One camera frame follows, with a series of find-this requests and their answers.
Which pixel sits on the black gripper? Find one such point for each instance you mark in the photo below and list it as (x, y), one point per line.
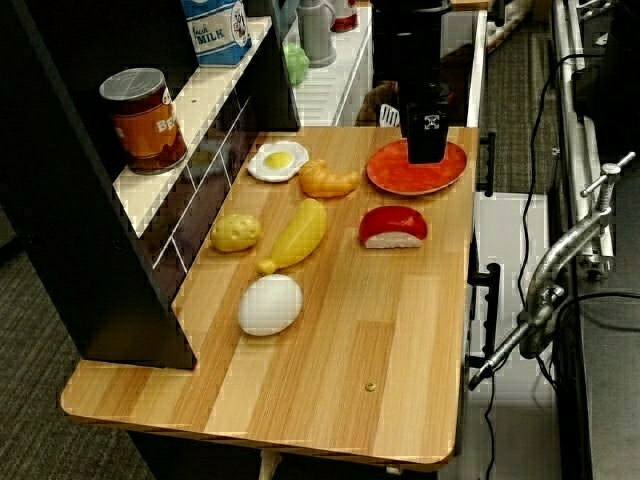
(425, 135)

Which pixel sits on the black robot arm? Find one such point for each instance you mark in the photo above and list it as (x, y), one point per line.
(407, 45)

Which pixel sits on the red round plate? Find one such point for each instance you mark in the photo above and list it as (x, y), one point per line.
(395, 175)

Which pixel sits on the brown cloth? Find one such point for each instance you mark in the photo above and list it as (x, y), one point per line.
(377, 97)

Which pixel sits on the white toy sink unit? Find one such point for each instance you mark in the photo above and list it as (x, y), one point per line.
(325, 95)

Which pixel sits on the orange toy croissant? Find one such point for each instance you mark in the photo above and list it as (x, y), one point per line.
(325, 181)

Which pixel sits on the red toy tomato can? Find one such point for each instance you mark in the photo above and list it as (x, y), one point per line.
(345, 17)

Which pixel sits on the grey toy faucet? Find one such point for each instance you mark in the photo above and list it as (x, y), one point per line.
(316, 35)

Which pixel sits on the green toy lettuce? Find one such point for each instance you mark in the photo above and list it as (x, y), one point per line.
(296, 62)

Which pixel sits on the toy fried egg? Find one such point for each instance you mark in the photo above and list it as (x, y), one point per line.
(277, 161)

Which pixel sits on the metal clamp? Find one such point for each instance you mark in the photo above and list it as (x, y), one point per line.
(547, 270)

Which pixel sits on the yellow toy potato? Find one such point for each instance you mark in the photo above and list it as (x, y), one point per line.
(235, 232)

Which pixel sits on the white toy egg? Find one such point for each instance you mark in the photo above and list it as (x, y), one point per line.
(270, 305)

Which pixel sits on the blue toy milk carton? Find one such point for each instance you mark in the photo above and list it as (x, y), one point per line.
(217, 35)

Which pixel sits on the orange toy beans can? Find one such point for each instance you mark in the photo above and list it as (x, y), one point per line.
(145, 125)

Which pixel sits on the aluminium rail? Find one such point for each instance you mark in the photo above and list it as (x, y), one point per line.
(575, 125)

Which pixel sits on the black shelf frame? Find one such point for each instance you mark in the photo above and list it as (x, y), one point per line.
(75, 250)

